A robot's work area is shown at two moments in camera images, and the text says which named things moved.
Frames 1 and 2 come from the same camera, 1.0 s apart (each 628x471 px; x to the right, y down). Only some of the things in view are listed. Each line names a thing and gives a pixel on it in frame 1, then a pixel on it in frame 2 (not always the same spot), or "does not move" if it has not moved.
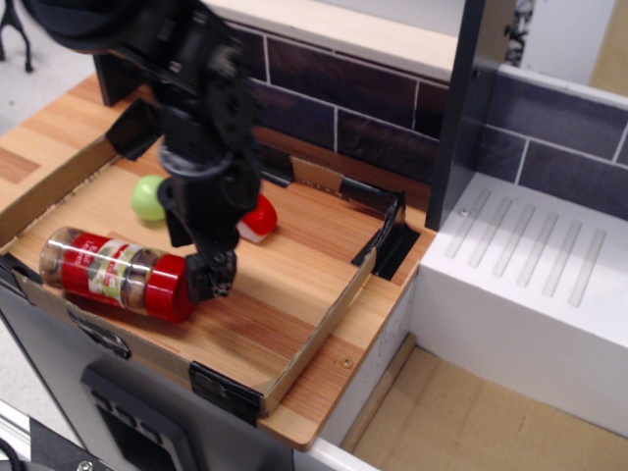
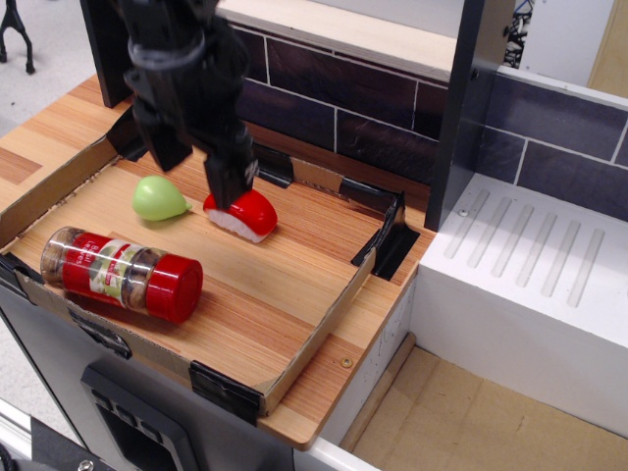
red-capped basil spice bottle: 150,283 does not move
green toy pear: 145,200 does not move
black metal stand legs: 9,19 does not move
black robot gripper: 212,190 to 197,72
